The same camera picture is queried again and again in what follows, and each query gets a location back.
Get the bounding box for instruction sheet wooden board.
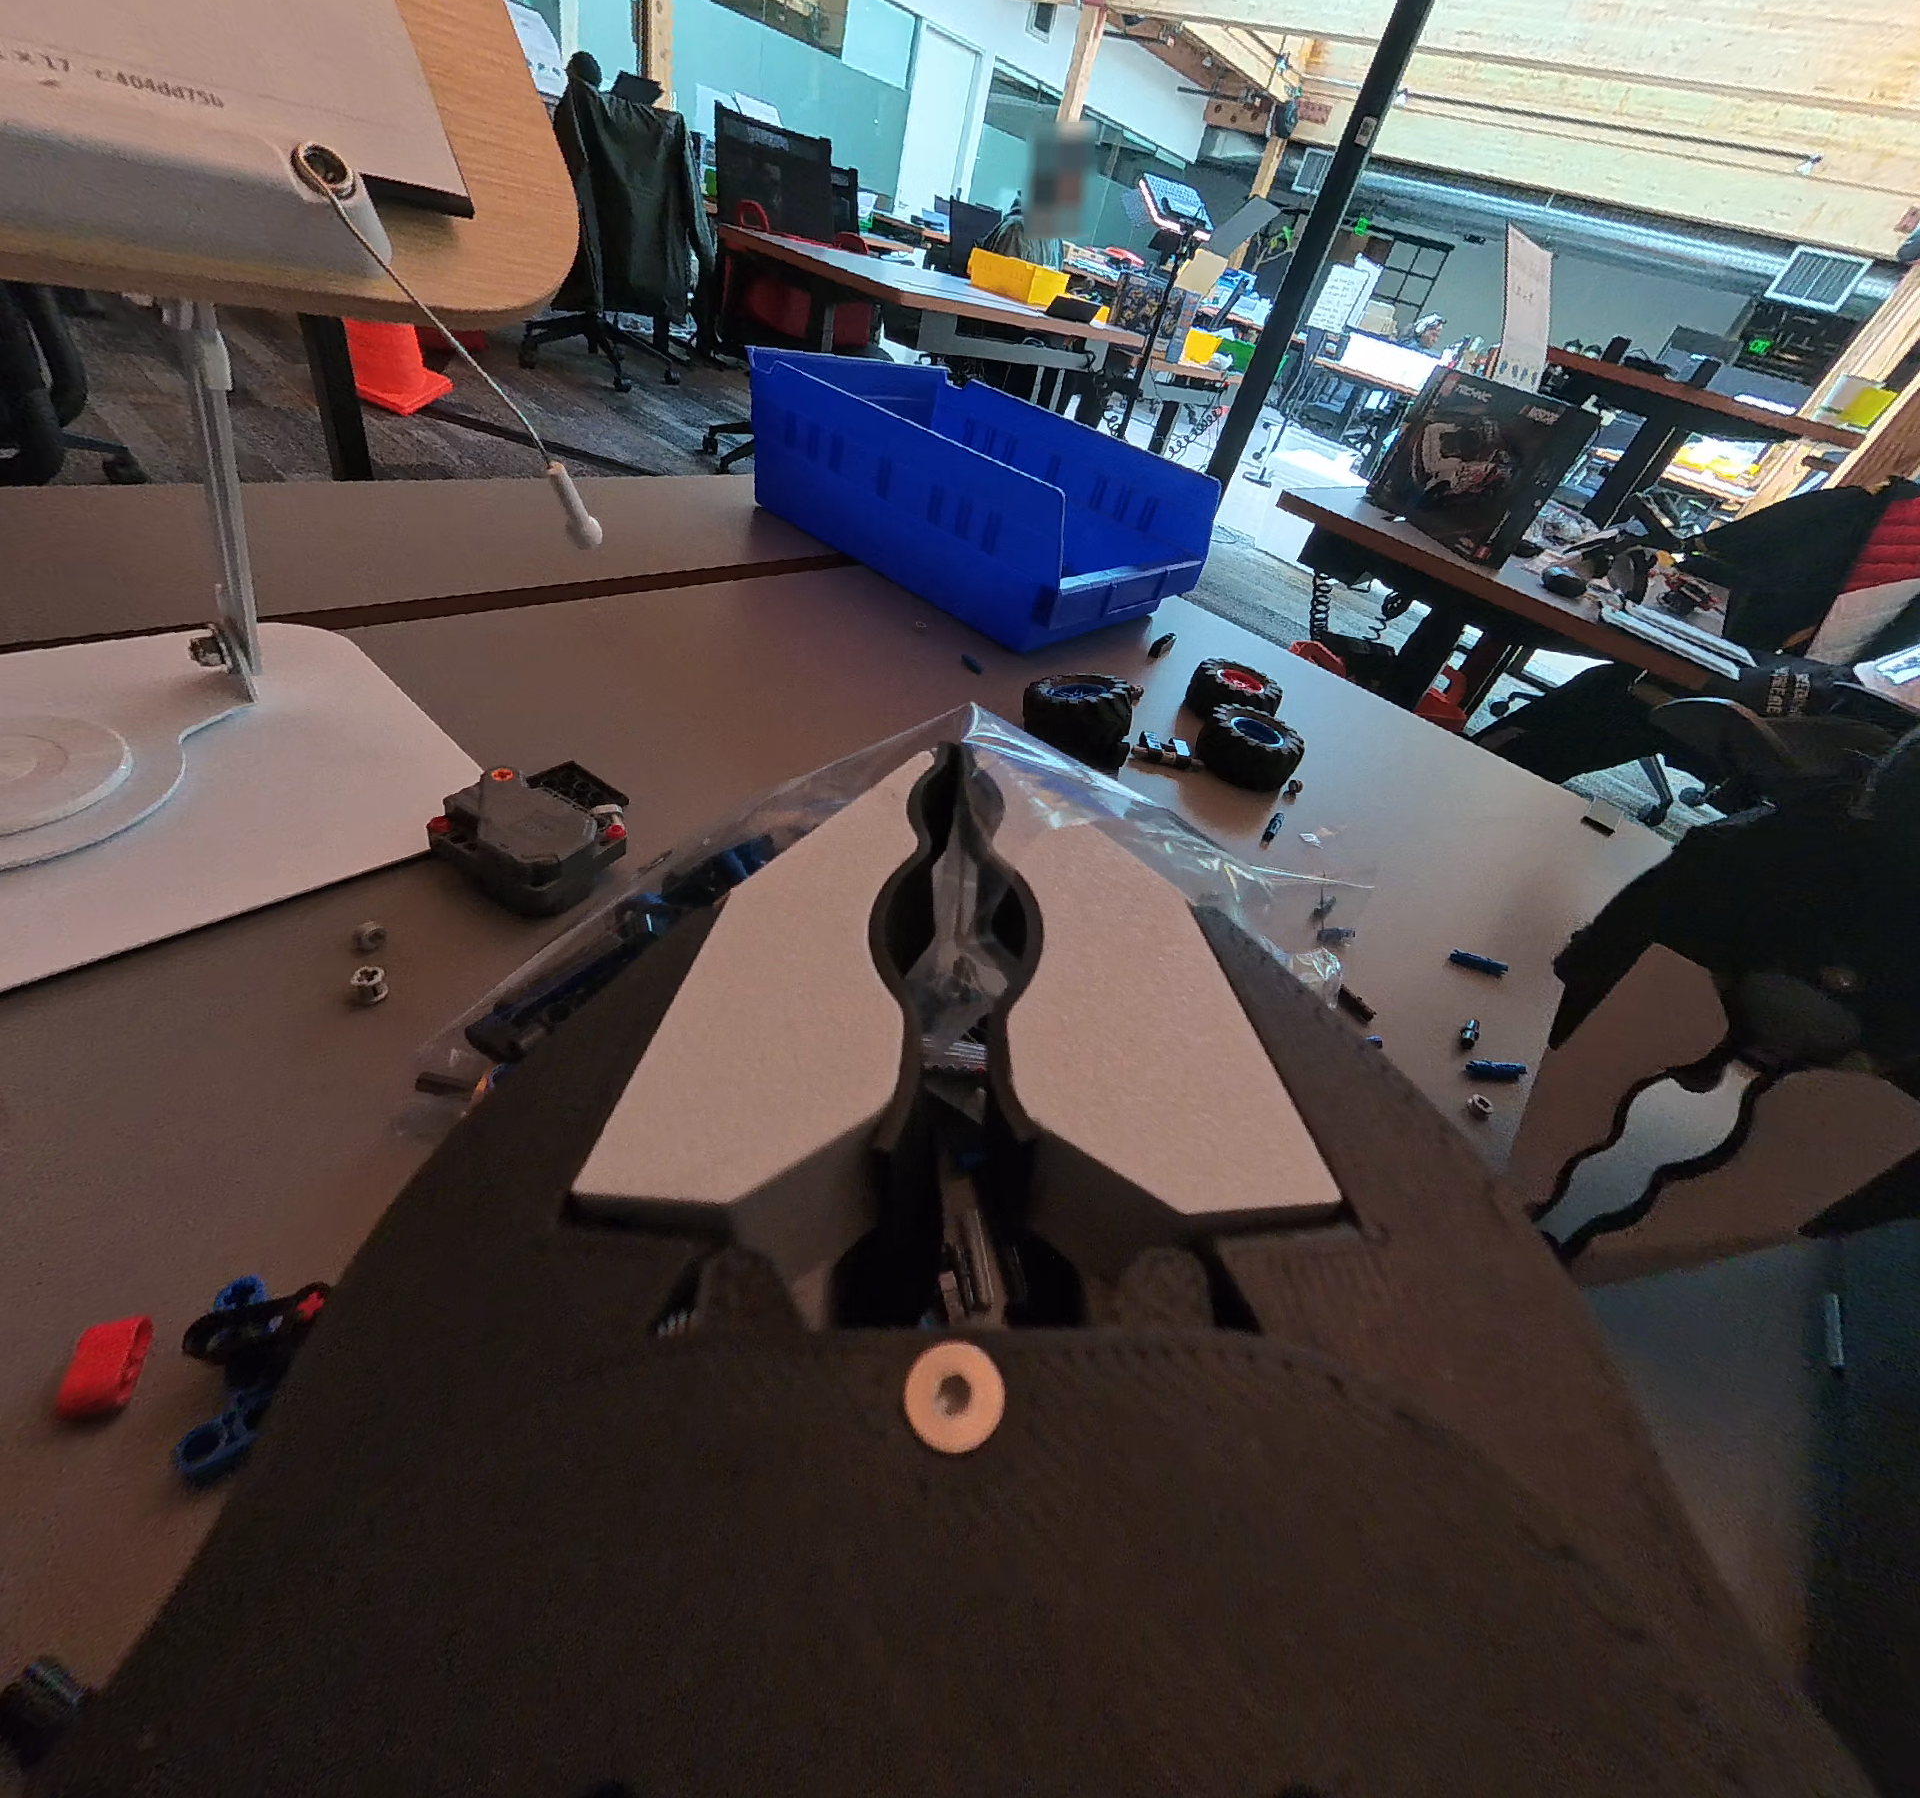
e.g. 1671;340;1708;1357
0;0;583;333

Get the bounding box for grey desk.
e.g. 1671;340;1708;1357
0;474;1863;1680

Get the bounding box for black toy wheel red rim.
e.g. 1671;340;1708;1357
1182;658;1288;726

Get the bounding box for blue toy connector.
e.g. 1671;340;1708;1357
169;1271;328;1488

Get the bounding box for yellow bins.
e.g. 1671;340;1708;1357
966;248;1076;312

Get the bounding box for red toy connector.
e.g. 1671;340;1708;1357
53;1317;156;1426

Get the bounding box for clear plastic bag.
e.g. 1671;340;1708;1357
406;705;1381;1085

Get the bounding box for blue storage bin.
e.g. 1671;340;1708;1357
751;348;1227;658

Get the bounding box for black toy wheel blue rim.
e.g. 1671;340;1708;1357
1021;671;1145;768
1195;707;1310;794

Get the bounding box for black chair with dark jacket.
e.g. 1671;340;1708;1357
517;53;719;393

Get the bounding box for white tipped thin rod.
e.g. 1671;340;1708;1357
290;140;610;555

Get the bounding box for red black office chair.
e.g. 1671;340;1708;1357
696;110;860;468

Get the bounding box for orange traffic cone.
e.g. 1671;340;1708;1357
342;320;455;421

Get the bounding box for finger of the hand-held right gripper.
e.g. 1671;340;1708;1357
1501;944;1742;1218
1541;1059;1920;1279

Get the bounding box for black pole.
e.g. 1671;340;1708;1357
1208;0;1491;480

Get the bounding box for dark cardboard box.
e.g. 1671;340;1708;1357
1365;368;1610;574

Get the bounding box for pile of toy building pieces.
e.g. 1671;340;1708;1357
1291;803;1623;1130

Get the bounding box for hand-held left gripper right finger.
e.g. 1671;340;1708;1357
966;748;1342;1327

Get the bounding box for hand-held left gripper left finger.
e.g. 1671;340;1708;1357
572;748;963;1327

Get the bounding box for wooden table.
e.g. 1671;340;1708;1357
722;225;1160;427
1277;343;1920;714

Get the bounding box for grey toy motor block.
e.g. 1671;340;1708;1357
425;759;636;922

